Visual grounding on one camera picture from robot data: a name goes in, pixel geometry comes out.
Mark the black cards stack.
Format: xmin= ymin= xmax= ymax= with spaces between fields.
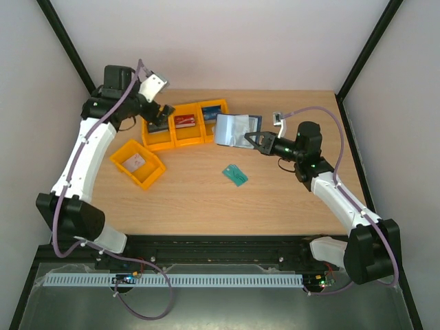
xmin=147 ymin=122 xmax=169 ymax=134

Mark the white pink cards stack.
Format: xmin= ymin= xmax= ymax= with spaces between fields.
xmin=122 ymin=153 xmax=146 ymax=173

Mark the right black frame post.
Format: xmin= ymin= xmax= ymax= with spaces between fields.
xmin=335 ymin=0 xmax=405 ymax=100

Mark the left controller board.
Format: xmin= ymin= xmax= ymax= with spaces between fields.
xmin=111 ymin=272 xmax=142 ymax=285

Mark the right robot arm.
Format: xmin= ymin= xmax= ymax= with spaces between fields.
xmin=245 ymin=121 xmax=399 ymax=286

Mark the separate yellow bin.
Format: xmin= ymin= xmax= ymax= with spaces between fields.
xmin=109 ymin=140 xmax=166 ymax=190

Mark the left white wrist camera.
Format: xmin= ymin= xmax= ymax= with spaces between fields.
xmin=138 ymin=71 xmax=169 ymax=103

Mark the right controller board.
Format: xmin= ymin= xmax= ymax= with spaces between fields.
xmin=303 ymin=274 xmax=336 ymax=293

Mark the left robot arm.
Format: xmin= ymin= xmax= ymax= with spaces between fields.
xmin=36 ymin=62 xmax=174 ymax=258

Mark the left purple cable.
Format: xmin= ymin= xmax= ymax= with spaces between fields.
xmin=50 ymin=58 xmax=175 ymax=322

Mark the black frame post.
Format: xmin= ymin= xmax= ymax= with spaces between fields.
xmin=36 ymin=0 xmax=98 ymax=97
xmin=335 ymin=0 xmax=405 ymax=100

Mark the red cards stack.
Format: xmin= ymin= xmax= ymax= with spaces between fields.
xmin=174 ymin=114 xmax=197 ymax=129

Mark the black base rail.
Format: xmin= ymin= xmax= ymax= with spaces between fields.
xmin=94 ymin=234 xmax=340 ymax=272

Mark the light blue slotted cable duct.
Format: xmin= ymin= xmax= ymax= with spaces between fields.
xmin=43 ymin=273 xmax=303 ymax=288

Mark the yellow bin of row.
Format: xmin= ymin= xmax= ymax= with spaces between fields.
xmin=141 ymin=115 xmax=176 ymax=152
xmin=173 ymin=102 xmax=204 ymax=147
xmin=198 ymin=99 xmax=229 ymax=143

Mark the teal VIP card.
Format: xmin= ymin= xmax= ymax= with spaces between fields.
xmin=222 ymin=164 xmax=248 ymax=187

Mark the yellow bin right of row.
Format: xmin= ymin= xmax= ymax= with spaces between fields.
xmin=198 ymin=99 xmax=229 ymax=143

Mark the blue leather card holder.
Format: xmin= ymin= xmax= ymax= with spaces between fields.
xmin=213 ymin=113 xmax=262 ymax=149

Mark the left black frame post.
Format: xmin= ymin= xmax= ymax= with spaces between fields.
xmin=36 ymin=0 xmax=98 ymax=97

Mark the yellow bin middle of row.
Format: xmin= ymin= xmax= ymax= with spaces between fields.
xmin=173 ymin=102 xmax=204 ymax=147

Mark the controller board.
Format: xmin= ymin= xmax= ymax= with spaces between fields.
xmin=111 ymin=272 xmax=142 ymax=285
xmin=303 ymin=274 xmax=336 ymax=293

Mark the blue cards stack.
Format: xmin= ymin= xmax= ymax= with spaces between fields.
xmin=201 ymin=105 xmax=222 ymax=123

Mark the yellow bin leftmost of row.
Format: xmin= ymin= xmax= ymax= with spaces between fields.
xmin=141 ymin=115 xmax=176 ymax=152

